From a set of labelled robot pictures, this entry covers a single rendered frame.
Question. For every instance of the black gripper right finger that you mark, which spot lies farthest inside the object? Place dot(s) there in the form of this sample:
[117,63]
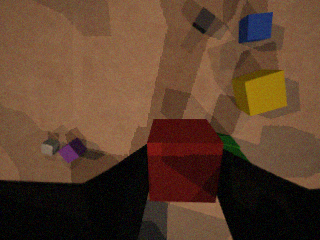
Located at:
[259,205]

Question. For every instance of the blue block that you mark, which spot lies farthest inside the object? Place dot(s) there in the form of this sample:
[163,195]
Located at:
[255,27]

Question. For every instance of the yellow cube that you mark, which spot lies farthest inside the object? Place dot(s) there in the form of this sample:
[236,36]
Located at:
[260,91]

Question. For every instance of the purple block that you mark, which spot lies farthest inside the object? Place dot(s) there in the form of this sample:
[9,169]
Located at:
[72,150]

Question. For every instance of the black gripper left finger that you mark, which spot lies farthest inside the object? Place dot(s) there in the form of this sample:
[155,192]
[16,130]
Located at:
[107,207]

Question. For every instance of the red block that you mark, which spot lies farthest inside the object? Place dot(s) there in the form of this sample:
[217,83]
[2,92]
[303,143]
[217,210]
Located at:
[184,160]

